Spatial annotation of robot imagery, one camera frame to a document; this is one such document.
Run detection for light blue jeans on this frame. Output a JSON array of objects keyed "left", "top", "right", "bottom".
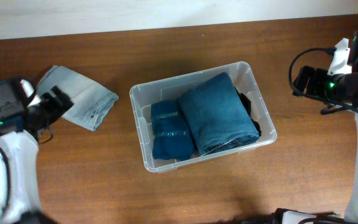
[{"left": 37, "top": 65, "right": 119, "bottom": 131}]

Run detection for black garment with band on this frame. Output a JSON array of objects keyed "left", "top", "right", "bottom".
[{"left": 235, "top": 88, "right": 262, "bottom": 136}]

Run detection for medium blue jeans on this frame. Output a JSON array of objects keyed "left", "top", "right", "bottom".
[{"left": 178, "top": 72, "right": 260, "bottom": 156}]

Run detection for dark blue garment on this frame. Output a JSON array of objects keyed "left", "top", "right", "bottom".
[{"left": 151, "top": 100, "right": 196, "bottom": 161}]

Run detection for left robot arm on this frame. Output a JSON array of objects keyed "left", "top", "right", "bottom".
[{"left": 0, "top": 78, "right": 73, "bottom": 223}]

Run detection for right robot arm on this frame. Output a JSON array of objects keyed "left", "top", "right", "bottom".
[{"left": 269, "top": 31, "right": 358, "bottom": 224}]

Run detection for clear plastic storage bin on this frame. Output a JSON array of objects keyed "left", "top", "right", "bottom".
[{"left": 129, "top": 62, "right": 277, "bottom": 172}]

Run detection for right black camera cable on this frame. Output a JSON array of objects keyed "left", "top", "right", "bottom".
[{"left": 288, "top": 47, "right": 358, "bottom": 127}]

